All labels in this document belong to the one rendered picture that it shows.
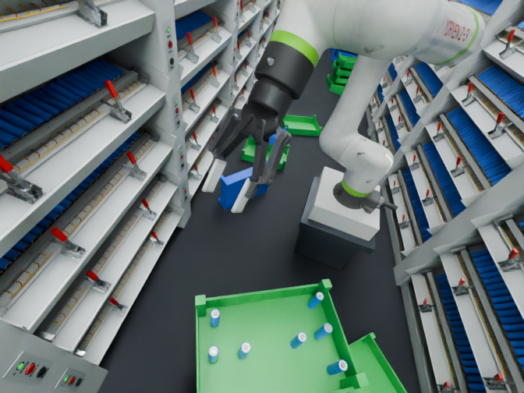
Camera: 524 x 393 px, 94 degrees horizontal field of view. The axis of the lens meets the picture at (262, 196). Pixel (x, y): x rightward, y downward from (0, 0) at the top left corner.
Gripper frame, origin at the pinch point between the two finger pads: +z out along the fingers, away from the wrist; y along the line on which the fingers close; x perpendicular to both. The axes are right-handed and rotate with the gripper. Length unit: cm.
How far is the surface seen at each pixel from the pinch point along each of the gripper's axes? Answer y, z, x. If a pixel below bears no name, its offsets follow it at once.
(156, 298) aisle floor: 28, 64, -32
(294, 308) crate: -20.7, 19.9, -16.9
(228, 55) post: 76, -43, -64
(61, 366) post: 15, 56, 8
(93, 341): 24, 67, -7
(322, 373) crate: -32.3, 24.8, -12.3
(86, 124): 34.0, 3.0, 9.5
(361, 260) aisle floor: -30, 19, -99
